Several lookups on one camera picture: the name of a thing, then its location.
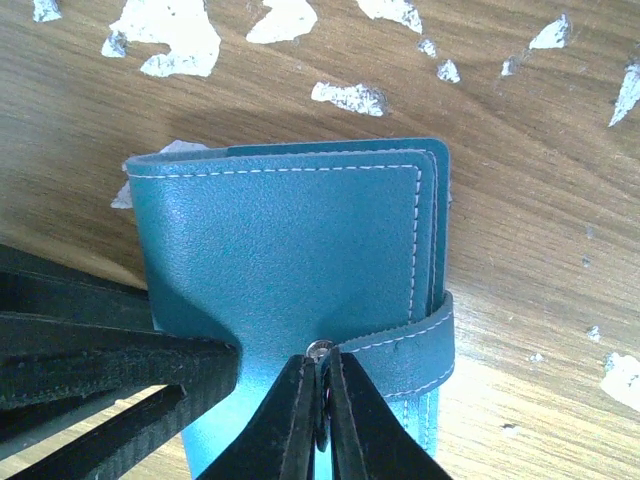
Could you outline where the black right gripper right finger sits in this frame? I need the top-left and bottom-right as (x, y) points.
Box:
(324, 347), (450, 480)

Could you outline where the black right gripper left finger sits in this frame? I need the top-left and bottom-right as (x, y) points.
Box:
(199, 355), (317, 480)

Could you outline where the blue card holder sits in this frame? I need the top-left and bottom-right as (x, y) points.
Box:
(125, 138), (455, 475)

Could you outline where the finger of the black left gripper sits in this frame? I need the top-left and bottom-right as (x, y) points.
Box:
(1, 245), (153, 330)
(1, 312), (239, 479)

